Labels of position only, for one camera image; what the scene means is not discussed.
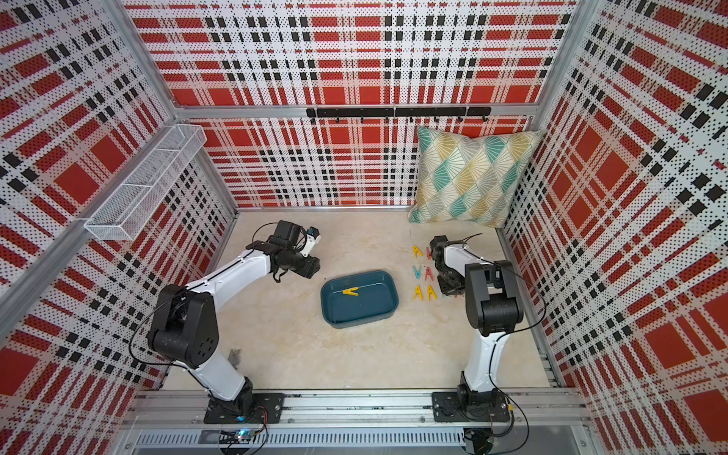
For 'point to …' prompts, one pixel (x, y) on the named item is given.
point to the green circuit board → (244, 435)
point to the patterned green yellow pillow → (468, 179)
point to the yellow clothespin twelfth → (429, 291)
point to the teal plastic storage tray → (356, 300)
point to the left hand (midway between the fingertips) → (314, 263)
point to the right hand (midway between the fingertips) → (466, 288)
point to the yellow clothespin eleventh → (418, 292)
